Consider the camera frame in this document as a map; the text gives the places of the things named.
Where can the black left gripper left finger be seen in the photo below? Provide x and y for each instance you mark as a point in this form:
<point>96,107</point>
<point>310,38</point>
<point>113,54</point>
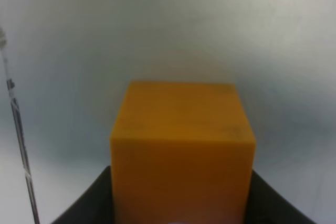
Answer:
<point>95,205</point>

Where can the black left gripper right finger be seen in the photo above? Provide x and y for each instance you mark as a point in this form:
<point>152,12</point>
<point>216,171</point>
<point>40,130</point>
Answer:
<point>265,205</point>

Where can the orange cube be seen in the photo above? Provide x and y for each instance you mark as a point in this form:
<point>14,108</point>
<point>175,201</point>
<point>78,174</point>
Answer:
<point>181,153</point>

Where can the thin metal rod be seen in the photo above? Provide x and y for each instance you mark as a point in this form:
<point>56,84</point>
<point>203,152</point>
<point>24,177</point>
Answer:
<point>19,128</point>

